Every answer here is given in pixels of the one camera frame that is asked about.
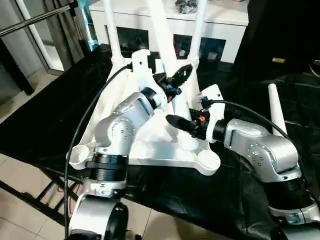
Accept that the red floor cable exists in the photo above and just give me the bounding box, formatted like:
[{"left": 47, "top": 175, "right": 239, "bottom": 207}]
[{"left": 56, "top": 184, "right": 76, "bottom": 216}]

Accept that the black plastic mat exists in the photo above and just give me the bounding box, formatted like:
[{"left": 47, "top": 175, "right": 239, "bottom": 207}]
[{"left": 0, "top": 42, "right": 320, "bottom": 240}]

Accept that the grey metal pole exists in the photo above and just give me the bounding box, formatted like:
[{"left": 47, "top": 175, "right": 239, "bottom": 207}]
[{"left": 0, "top": 0, "right": 79, "bottom": 38}]

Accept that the black metal stand frame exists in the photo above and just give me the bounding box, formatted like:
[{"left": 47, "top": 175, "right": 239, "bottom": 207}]
[{"left": 0, "top": 169, "right": 86, "bottom": 226}]

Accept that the white round pipe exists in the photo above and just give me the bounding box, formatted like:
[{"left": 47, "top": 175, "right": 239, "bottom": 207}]
[{"left": 18, "top": 0, "right": 65, "bottom": 74}]

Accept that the grey brown curtain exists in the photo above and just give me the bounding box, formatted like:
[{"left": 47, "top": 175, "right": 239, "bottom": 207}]
[{"left": 43, "top": 0, "right": 88, "bottom": 64}]

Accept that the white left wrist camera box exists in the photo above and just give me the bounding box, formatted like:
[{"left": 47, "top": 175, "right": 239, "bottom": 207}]
[{"left": 126, "top": 48, "right": 166, "bottom": 109}]

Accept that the white plastic table leg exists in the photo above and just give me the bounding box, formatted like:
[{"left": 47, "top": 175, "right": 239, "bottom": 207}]
[
  {"left": 186, "top": 0, "right": 209, "bottom": 69},
  {"left": 266, "top": 83, "right": 289, "bottom": 141},
  {"left": 103, "top": 0, "right": 125, "bottom": 64},
  {"left": 145, "top": 0, "right": 201, "bottom": 153}
]

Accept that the white plastic table top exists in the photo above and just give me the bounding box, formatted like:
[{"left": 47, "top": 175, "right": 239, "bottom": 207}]
[{"left": 65, "top": 55, "right": 222, "bottom": 178}]

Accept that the clear bag of dark items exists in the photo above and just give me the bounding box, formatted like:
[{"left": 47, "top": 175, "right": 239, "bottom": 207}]
[{"left": 173, "top": 0, "right": 199, "bottom": 15}]

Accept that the white sideboard cabinet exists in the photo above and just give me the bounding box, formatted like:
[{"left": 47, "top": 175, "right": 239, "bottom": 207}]
[{"left": 88, "top": 0, "right": 250, "bottom": 65}]

